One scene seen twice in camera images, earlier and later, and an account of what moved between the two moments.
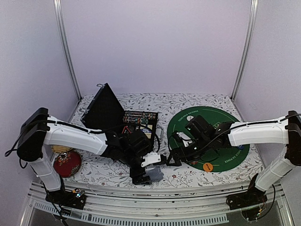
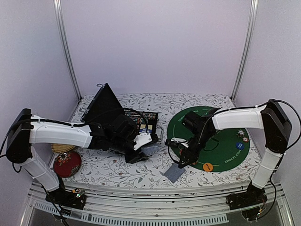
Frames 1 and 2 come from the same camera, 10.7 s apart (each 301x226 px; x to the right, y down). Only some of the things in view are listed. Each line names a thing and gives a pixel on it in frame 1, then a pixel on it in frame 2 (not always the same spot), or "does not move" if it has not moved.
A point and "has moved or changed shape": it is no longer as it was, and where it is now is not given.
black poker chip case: x=104 y=113 does not move
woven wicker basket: x=59 y=149 does not move
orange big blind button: x=208 y=167 does not move
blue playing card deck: x=154 y=171 has moved or changed shape
